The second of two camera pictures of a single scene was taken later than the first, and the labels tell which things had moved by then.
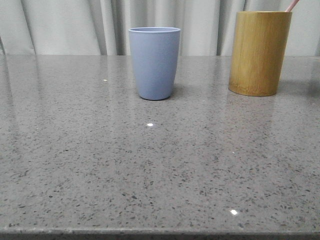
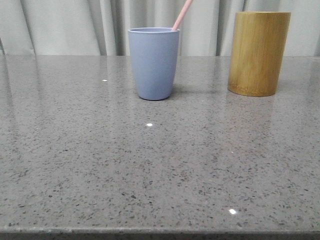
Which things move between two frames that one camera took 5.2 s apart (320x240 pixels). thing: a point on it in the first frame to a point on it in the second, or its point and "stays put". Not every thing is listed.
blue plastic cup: x=155 y=51 stays put
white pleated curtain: x=101 y=27 stays put
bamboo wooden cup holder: x=259 y=50 stays put
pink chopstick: x=292 y=4 to x=181 y=15
